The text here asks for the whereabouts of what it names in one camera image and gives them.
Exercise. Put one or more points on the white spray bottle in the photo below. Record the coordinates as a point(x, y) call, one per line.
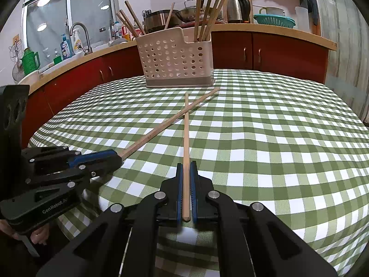
point(77, 41)

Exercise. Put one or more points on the blue cap plastic bottle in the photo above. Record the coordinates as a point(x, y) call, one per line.
point(116, 28)

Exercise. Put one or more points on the small green cup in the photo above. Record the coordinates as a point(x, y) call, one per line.
point(57, 60)

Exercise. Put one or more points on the green thermos jug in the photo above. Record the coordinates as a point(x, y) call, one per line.
point(30, 62)

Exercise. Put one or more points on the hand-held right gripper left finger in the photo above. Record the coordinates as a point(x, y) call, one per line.
point(170, 199)

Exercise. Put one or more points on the steel kitchen faucet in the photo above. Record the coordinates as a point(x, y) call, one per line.
point(86, 39)

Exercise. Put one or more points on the person's left hand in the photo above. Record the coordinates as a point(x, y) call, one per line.
point(40, 236)

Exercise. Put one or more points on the dark cooking pot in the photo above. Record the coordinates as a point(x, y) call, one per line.
point(157, 21)

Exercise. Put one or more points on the wooden cutting board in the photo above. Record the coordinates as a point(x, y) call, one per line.
point(251, 8)

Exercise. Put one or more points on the blue label soap bottle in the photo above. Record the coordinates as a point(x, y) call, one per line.
point(66, 47)

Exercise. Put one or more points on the dark hanging clothes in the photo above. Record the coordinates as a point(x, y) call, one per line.
point(308, 0)

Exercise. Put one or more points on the white perforated utensil holder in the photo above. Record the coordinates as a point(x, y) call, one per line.
point(173, 60)

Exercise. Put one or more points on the white enamel pot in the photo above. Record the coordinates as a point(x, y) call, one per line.
point(272, 11)

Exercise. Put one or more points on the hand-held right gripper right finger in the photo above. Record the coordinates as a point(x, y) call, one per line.
point(201, 199)

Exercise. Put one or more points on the green checked tablecloth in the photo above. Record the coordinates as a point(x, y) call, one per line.
point(259, 150)

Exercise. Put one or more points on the wooden kitchen countertop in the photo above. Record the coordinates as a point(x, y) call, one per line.
point(274, 31)

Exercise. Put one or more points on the steel wok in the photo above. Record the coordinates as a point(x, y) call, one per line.
point(187, 14)

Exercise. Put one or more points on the striped curtain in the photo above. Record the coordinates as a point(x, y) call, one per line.
point(343, 49)

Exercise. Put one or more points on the teal plastic colander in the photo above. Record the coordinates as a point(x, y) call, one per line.
point(274, 21)

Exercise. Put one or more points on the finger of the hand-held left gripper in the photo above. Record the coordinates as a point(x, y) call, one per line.
point(86, 174)
point(95, 156)

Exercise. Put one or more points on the white plastic pitcher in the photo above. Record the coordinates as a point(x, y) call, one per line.
point(302, 20)

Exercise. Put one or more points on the sliding glass window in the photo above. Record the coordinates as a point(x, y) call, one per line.
point(57, 11)

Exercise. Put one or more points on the red label white bottle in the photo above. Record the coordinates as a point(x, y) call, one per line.
point(124, 32)

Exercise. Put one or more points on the steel electric kettle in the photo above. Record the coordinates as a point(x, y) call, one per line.
point(236, 10)

